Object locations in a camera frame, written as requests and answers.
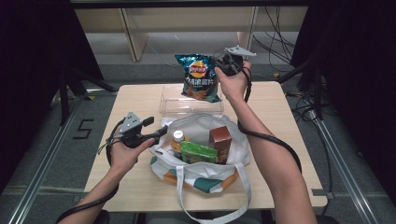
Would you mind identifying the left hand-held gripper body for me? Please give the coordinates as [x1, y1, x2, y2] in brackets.
[119, 111, 155, 149]

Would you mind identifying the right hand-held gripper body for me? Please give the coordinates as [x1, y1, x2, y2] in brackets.
[217, 44, 258, 77]

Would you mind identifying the blue chip bag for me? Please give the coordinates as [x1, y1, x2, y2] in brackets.
[174, 53, 222, 104]

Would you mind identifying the clear plastic box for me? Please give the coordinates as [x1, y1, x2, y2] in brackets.
[159, 84, 225, 116]

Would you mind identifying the green snack packet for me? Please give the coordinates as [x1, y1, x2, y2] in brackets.
[179, 140, 219, 165]

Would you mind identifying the white tote bag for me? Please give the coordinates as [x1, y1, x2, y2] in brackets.
[148, 112, 253, 224]

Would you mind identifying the brown carton box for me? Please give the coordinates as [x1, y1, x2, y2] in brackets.
[208, 125, 233, 165]

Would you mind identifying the person's right hand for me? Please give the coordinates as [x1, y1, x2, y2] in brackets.
[214, 60, 252, 103]

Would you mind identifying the person's left hand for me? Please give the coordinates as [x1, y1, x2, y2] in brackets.
[108, 133, 156, 178]

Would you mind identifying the orange juice bottle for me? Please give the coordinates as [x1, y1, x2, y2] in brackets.
[170, 130, 190, 160]

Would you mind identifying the light wooden desk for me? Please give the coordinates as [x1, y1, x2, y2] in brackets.
[74, 6, 309, 63]

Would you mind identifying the black tripod stand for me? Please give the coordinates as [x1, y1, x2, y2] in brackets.
[276, 59, 325, 120]
[58, 66, 119, 126]

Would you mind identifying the black chair part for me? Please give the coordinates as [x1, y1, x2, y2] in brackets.
[92, 208, 112, 224]

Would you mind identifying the bundle of black floor cables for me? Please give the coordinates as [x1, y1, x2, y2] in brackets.
[251, 6, 297, 75]

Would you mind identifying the thin grey floor cable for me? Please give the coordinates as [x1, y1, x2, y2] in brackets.
[146, 40, 276, 79]

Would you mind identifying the left hand-held gripper cable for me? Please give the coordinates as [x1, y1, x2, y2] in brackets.
[55, 119, 126, 224]

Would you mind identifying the hand-held gripper cable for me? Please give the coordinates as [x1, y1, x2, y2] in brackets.
[236, 66, 304, 175]
[55, 119, 126, 224]

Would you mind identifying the right hand-held gripper cable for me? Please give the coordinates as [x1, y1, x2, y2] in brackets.
[236, 66, 304, 175]

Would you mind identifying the aluminium floor rail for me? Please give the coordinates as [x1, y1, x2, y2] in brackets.
[311, 111, 380, 224]
[7, 90, 90, 224]

